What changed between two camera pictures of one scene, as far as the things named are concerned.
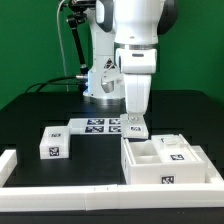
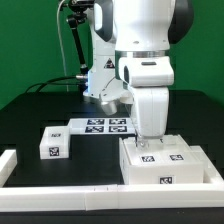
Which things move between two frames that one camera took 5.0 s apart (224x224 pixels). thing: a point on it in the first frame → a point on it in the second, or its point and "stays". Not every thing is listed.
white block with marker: x=55 y=143 stays
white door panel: x=133 y=129 → x=155 y=154
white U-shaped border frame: x=95 y=197 stays
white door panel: x=172 y=148 stays
